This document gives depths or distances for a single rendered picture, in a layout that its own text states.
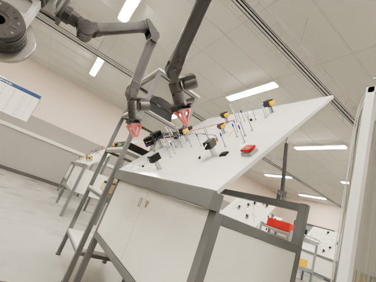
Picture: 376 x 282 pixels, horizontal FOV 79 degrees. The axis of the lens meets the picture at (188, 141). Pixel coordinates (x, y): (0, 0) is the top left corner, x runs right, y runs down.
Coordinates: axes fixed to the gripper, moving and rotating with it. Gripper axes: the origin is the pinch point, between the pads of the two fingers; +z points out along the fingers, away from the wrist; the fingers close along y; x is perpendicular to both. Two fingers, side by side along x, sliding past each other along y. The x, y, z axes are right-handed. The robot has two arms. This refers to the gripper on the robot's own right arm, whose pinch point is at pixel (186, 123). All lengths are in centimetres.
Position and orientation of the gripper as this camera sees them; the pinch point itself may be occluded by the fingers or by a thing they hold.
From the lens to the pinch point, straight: 107.3
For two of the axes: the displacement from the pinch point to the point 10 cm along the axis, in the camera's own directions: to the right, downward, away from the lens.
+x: -6.5, 2.6, -7.2
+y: -7.1, 1.3, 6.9
